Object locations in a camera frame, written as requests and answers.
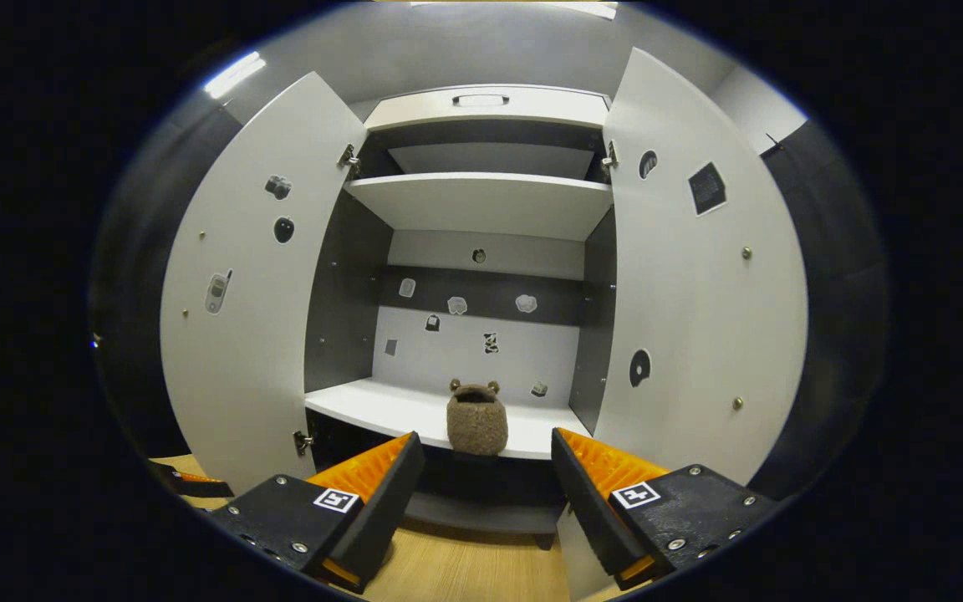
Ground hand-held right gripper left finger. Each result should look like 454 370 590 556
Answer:
206 431 425 596

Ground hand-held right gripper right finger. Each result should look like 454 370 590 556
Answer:
550 428 783 599

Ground white cabinet door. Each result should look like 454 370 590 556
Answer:
160 71 368 496
557 48 808 601

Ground brown fuzzy shoe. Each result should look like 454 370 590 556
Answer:
446 379 509 457

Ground white shoe cabinet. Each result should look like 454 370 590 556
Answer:
304 84 616 548

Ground black backdrop cloth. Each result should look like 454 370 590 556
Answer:
90 105 892 503

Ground narrow ceiling light strip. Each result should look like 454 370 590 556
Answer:
204 50 267 99

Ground wide ceiling light panel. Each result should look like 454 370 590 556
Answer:
410 0 619 19

